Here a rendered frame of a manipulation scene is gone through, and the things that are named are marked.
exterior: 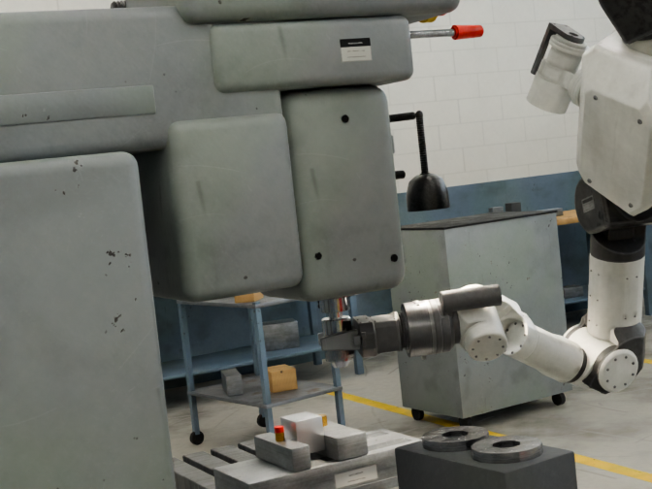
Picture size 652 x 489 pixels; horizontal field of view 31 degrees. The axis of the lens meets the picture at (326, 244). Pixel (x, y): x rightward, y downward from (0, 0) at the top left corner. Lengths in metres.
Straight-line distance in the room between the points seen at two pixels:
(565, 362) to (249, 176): 0.64
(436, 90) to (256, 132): 8.07
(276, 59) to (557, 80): 0.45
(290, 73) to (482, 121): 8.28
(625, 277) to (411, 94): 7.69
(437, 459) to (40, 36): 0.76
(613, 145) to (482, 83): 8.27
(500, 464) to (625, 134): 0.52
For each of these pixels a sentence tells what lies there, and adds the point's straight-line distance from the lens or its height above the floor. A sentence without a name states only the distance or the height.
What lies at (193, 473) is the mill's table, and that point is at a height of 0.94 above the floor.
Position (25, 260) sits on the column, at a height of 1.44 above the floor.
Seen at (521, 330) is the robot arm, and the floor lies 1.21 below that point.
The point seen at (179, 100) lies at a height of 1.63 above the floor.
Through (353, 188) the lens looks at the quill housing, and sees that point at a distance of 1.81.
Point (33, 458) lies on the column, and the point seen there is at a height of 1.20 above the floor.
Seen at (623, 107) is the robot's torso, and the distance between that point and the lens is 1.72.
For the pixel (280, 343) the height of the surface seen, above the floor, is 0.27.
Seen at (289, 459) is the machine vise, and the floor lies 1.03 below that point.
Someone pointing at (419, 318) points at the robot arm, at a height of 1.26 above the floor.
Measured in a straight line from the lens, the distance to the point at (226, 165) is 1.70.
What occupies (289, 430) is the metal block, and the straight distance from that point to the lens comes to 2.09.
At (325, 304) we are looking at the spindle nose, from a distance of 1.89.
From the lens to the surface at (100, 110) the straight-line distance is 1.65.
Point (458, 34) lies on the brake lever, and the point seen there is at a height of 1.70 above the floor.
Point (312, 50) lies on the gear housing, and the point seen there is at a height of 1.68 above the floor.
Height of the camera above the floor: 1.52
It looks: 4 degrees down
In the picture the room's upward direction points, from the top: 6 degrees counter-clockwise
